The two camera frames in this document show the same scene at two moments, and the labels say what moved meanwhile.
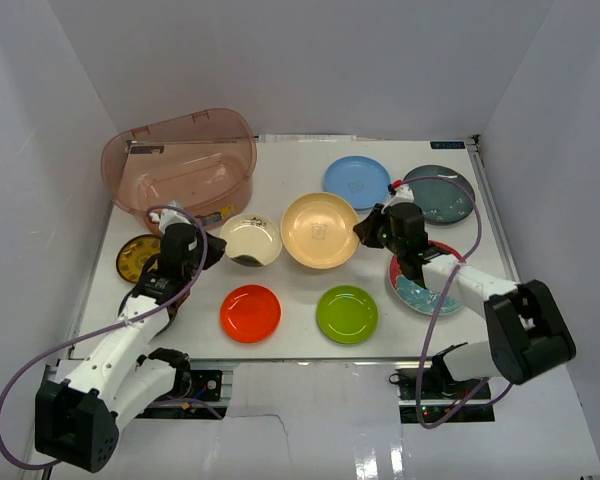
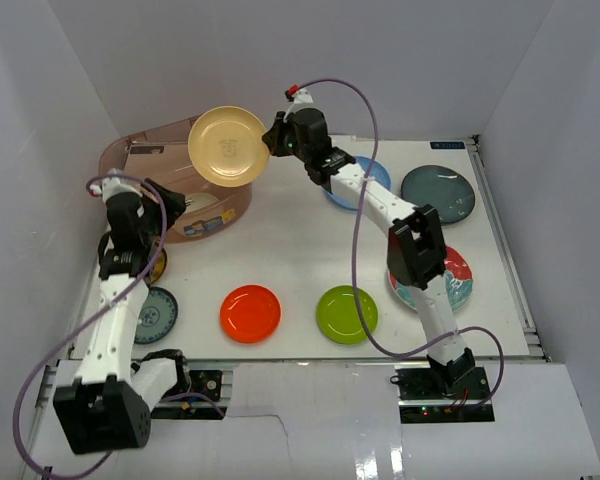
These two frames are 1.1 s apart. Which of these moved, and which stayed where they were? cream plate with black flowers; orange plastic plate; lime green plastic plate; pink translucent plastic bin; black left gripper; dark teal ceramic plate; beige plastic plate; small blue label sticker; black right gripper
Moved: black left gripper; beige plastic plate; black right gripper; cream plate with black flowers
Stayed: pink translucent plastic bin; small blue label sticker; dark teal ceramic plate; lime green plastic plate; orange plastic plate
